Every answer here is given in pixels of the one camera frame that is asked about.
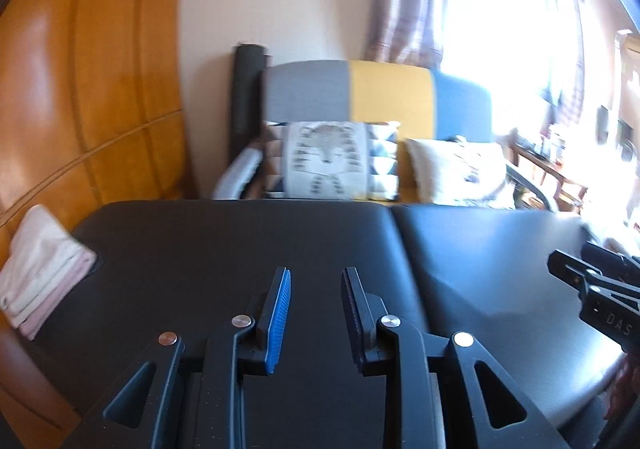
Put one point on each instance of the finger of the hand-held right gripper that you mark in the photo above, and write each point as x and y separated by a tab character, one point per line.
567	266
610	256

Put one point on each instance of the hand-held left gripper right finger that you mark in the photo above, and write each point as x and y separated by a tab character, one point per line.
350	309

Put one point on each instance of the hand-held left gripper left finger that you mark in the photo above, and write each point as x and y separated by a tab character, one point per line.
280	319

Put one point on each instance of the person's right forearm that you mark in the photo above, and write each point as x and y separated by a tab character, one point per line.
622	389

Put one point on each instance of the wooden side table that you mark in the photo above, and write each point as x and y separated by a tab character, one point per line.
545	169

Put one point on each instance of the black leather padded table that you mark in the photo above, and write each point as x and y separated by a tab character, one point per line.
200	249

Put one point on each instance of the cream deer print pillow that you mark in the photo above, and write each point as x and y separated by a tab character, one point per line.
450	169

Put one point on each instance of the tiger print pillow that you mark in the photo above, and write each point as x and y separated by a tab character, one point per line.
325	154

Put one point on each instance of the grey yellow blue sofa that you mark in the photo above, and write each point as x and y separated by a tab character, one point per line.
385	94

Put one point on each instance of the black rolled mat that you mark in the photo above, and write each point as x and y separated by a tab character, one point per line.
247	94

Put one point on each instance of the folded pale pink garment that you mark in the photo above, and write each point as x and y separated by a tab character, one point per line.
40	269

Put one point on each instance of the bright window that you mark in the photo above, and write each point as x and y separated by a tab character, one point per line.
500	4

